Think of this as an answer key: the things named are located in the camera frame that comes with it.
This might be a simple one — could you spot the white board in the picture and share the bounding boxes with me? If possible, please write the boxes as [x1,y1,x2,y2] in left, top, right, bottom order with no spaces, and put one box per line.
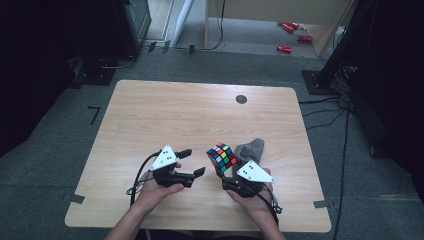
[171,0,196,46]

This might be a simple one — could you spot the person's dark lap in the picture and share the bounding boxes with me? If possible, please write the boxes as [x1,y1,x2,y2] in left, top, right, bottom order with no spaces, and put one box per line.
[143,229,264,240]

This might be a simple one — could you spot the person's right hand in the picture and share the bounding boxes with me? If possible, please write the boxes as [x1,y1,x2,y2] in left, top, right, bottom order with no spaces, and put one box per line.
[226,183,278,223]

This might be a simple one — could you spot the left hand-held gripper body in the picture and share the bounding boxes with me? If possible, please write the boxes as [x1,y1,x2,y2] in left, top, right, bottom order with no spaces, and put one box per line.
[149,144,194,188]

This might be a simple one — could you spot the hand-held gripper cable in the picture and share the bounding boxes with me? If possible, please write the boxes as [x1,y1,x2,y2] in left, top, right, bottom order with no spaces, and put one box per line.
[263,184,284,228]
[125,151,162,208]

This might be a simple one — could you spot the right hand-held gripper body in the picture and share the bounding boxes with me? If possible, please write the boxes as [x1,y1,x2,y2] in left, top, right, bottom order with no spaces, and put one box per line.
[221,159,276,198]

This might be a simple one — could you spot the black stand post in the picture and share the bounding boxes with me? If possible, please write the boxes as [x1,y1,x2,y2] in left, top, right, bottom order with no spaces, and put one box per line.
[318,0,379,88]

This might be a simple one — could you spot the tangled cable bundle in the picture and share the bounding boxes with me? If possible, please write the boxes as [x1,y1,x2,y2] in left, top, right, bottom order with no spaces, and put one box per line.
[333,63,358,95]

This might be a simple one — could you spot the person's left hand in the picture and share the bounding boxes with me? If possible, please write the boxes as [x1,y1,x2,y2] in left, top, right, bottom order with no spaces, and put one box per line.
[134,181,185,213]

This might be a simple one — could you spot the black stand base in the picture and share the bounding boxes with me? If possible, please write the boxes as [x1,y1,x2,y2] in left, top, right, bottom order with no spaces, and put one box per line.
[301,69,338,96]

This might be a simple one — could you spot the multicoloured puzzle cube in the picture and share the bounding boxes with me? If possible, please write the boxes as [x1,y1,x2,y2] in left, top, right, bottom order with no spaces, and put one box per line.
[206,141,238,173]

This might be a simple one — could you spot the light wooden desk frame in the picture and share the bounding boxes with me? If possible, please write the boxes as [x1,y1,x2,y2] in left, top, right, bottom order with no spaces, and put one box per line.
[203,0,354,58]

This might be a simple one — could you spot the looped black floor cable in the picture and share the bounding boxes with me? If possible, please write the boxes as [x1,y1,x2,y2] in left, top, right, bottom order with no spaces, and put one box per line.
[98,54,138,70]

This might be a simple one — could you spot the hanging black cable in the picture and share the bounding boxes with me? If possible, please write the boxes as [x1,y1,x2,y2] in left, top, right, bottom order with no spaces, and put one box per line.
[199,0,226,52]

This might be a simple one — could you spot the right hand-held gripper cable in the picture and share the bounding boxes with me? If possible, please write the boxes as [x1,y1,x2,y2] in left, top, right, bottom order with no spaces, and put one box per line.
[263,184,284,228]

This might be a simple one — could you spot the left hand-held gripper cable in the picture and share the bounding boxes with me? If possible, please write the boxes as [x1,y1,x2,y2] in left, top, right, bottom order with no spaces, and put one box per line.
[125,151,162,208]

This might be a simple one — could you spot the black floor cables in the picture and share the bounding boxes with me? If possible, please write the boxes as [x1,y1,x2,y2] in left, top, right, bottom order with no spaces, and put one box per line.
[298,94,351,132]

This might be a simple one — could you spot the black cabinet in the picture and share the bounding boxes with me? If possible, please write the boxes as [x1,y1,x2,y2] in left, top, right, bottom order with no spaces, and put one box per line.
[111,0,153,59]

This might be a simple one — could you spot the grey cloth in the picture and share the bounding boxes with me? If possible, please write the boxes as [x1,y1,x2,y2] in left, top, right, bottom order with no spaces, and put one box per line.
[234,138,266,167]

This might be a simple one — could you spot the black floor plate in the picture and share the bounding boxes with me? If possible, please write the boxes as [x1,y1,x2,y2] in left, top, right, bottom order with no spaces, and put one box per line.
[70,56,116,88]

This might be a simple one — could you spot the long black floor cable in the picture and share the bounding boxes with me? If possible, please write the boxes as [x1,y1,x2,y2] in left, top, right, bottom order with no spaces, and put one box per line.
[333,106,352,240]

